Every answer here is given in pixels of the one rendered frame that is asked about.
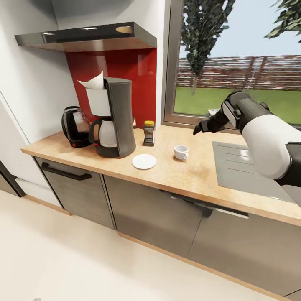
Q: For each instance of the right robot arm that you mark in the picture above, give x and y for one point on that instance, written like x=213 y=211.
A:
x=274 y=145

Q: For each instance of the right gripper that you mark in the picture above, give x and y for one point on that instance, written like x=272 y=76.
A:
x=209 y=126

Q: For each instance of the shelf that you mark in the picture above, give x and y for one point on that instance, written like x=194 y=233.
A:
x=120 y=36

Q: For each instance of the paper coffee filter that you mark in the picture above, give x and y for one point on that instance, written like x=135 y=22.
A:
x=96 y=83

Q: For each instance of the coffee cup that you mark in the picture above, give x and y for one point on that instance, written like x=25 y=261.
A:
x=181 y=152

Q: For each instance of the dishwasher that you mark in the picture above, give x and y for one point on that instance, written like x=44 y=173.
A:
x=79 y=190

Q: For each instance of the bottle of coffee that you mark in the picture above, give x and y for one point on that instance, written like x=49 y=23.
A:
x=148 y=129

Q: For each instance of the saucer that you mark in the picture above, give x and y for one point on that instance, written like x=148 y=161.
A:
x=144 y=161

